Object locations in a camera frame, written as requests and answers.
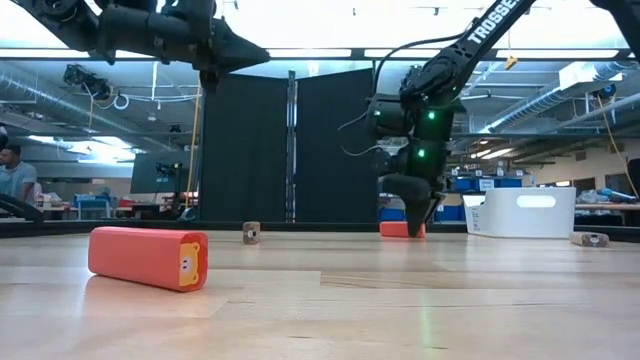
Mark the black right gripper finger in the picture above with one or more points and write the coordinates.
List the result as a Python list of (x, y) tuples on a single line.
[(435, 205), (412, 200)]

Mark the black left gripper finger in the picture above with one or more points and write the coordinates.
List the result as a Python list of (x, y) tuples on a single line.
[(240, 42), (235, 59)]

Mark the red block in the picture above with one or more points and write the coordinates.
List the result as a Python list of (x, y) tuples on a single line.
[(145, 256), (392, 230)]

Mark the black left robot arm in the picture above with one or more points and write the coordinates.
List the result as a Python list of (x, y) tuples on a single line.
[(100, 22)]

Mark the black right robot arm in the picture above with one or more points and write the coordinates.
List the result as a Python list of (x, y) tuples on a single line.
[(480, 30)]

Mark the blue storage crate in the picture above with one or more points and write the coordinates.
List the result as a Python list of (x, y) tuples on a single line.
[(392, 214)]

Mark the white plastic bin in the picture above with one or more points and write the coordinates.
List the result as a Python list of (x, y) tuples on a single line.
[(520, 220)]

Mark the black folding screen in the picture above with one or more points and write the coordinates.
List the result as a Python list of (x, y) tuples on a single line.
[(240, 165)]

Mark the yellow hanging hook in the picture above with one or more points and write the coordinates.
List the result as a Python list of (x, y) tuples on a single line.
[(511, 62)]

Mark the black ceiling fixture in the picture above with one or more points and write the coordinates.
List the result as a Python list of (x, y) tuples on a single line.
[(85, 80)]

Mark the black monitor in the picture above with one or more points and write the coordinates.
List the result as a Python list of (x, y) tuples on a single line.
[(150, 175)]

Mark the natural wooden block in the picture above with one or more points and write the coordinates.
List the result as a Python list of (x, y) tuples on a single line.
[(590, 239), (251, 233)]

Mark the person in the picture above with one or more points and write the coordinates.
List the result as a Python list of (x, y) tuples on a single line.
[(17, 180)]

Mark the black curved bar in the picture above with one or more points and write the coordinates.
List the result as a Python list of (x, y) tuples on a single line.
[(22, 206)]

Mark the silver air duct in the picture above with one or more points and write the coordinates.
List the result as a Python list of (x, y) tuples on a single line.
[(540, 102)]

